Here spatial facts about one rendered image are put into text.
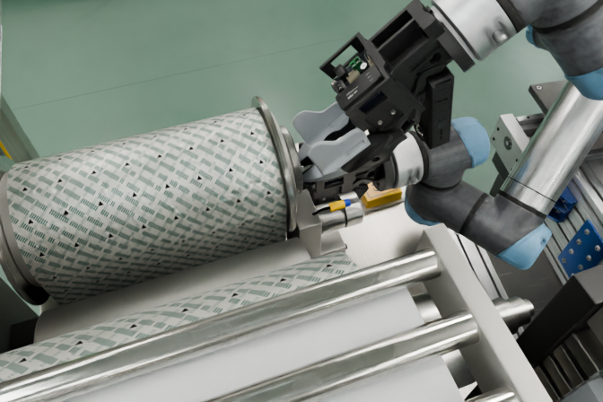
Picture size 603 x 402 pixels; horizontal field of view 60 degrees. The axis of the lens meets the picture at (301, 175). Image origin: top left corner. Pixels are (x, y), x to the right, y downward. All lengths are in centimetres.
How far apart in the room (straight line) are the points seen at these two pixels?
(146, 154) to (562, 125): 56
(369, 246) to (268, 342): 66
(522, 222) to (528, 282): 99
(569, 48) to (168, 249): 42
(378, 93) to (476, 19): 10
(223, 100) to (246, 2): 79
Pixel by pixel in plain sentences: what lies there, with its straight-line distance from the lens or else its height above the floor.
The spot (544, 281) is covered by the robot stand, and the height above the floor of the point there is 21.
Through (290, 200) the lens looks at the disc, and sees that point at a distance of 49.
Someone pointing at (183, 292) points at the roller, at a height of 123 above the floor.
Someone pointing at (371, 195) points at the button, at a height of 92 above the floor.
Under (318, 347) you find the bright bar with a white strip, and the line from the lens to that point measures 25.
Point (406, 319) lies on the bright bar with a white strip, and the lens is 26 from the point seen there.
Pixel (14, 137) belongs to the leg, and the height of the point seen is 67.
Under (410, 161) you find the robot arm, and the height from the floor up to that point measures 114.
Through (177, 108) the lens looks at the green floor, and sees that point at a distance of 247.
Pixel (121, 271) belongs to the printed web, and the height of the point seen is 123.
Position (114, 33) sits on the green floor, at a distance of 299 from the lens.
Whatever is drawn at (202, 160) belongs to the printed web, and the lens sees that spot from 49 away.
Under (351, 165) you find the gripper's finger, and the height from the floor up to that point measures 126.
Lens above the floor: 168
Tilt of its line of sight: 52 degrees down
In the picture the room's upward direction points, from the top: straight up
